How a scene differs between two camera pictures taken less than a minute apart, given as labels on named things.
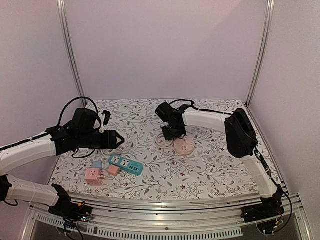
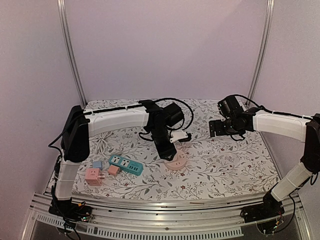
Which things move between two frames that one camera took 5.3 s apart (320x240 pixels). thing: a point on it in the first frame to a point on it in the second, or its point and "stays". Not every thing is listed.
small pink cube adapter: x=113 y=170 stays
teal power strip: x=126 y=165 stays
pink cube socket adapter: x=91 y=176 stays
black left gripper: x=110 y=141 to x=167 y=151
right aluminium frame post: x=271 y=5 stays
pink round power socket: x=184 y=146 to x=178 y=162
